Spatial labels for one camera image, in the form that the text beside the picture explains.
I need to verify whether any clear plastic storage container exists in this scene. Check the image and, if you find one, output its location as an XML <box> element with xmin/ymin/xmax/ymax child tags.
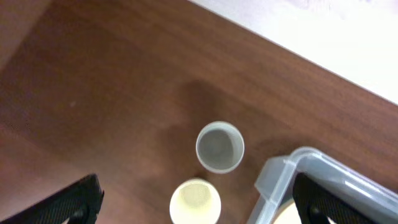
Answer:
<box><xmin>248</xmin><ymin>146</ymin><xmax>397</xmax><ymax>223</ymax></box>

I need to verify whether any large cream bowl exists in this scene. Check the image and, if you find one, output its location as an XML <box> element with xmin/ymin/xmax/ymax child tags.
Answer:
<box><xmin>272</xmin><ymin>200</ymin><xmax>338</xmax><ymax>224</ymax></box>

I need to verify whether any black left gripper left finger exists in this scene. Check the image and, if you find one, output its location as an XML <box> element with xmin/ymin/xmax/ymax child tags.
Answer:
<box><xmin>1</xmin><ymin>174</ymin><xmax>104</xmax><ymax>224</ymax></box>

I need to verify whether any cream plastic cup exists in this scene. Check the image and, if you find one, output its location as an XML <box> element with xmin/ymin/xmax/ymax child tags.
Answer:
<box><xmin>169</xmin><ymin>178</ymin><xmax>221</xmax><ymax>224</ymax></box>

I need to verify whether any grey plastic cup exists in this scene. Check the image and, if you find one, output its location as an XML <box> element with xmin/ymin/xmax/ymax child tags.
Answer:
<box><xmin>195</xmin><ymin>121</ymin><xmax>245</xmax><ymax>174</ymax></box>

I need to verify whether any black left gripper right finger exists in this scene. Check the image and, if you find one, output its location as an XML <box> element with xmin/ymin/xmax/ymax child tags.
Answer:
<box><xmin>292</xmin><ymin>172</ymin><xmax>379</xmax><ymax>224</ymax></box>

